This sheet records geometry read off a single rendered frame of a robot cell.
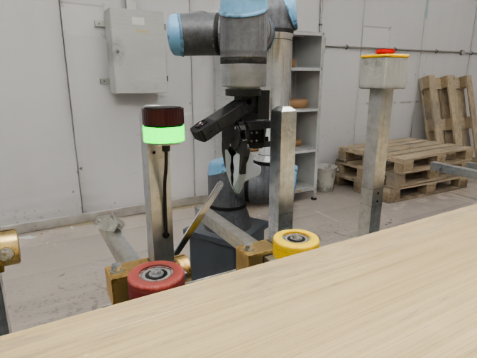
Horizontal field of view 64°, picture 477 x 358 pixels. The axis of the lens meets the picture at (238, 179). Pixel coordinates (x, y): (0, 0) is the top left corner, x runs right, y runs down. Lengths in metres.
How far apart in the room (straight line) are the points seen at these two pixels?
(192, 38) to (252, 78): 0.21
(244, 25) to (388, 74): 0.32
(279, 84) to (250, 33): 0.66
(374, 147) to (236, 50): 0.38
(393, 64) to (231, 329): 0.62
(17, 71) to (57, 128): 0.47
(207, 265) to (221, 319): 1.05
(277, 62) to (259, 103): 0.62
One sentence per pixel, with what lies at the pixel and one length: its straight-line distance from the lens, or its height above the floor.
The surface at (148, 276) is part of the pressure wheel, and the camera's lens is 0.57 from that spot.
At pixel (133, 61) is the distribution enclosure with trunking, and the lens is 3.09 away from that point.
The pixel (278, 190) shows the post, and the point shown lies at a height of 0.97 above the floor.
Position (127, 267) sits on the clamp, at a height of 0.87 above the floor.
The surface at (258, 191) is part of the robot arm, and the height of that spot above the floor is 0.77.
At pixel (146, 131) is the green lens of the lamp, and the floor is 1.10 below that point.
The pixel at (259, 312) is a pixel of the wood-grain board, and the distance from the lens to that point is 0.49.
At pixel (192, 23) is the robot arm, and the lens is 0.89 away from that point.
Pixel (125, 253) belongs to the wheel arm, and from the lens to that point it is 0.75.
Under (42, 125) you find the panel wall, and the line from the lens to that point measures 3.25.
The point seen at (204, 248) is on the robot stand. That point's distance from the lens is 1.50.
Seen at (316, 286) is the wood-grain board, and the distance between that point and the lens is 0.55.
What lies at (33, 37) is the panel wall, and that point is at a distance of 3.24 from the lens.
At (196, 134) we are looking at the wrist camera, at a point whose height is 1.07.
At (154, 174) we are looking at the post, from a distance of 0.61.
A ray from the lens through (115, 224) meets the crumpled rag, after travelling 0.86.
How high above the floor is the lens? 1.18
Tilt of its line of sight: 15 degrees down
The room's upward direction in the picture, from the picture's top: straight up
